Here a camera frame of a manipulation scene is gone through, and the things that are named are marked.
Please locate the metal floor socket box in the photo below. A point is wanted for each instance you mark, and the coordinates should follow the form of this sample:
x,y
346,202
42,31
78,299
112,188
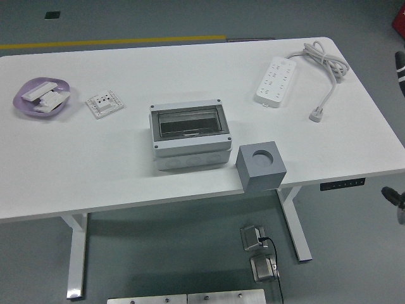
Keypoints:
x,y
262,269
251,237

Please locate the black table control panel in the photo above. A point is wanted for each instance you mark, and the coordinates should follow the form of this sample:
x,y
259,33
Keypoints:
x,y
343,184

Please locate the white square socket plate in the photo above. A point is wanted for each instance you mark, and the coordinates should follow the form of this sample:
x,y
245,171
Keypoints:
x,y
104,104

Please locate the white plastic bracket piece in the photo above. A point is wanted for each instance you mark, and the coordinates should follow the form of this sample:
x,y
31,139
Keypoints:
x,y
55,96

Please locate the grey electrical box clear lid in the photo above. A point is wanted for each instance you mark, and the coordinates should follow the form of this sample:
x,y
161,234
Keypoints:
x,y
190,152

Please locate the white power strip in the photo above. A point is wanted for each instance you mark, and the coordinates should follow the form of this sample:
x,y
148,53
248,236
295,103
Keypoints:
x,y
275,82

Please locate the long white plastic block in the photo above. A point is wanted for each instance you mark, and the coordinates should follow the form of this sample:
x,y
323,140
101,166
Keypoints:
x,y
38,90

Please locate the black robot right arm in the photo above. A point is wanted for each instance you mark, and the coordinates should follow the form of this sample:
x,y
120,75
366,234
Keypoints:
x,y
390,193

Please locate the red object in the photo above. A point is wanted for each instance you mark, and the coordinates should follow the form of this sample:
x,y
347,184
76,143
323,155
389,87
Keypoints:
x,y
399,22

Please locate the grey cube with round recess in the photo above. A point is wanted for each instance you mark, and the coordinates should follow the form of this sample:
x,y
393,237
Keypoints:
x,y
259,177

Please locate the purple plate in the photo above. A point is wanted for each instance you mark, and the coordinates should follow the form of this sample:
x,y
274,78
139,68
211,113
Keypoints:
x,y
25,107

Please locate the brushed metal plate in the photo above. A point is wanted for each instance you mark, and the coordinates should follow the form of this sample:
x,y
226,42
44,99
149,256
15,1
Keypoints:
x,y
224,297
145,300

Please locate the small white plastic piece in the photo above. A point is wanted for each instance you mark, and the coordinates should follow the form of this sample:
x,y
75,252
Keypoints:
x,y
44,108

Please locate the black floor hatch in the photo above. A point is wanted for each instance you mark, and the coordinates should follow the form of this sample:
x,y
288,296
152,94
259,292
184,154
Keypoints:
x,y
52,14

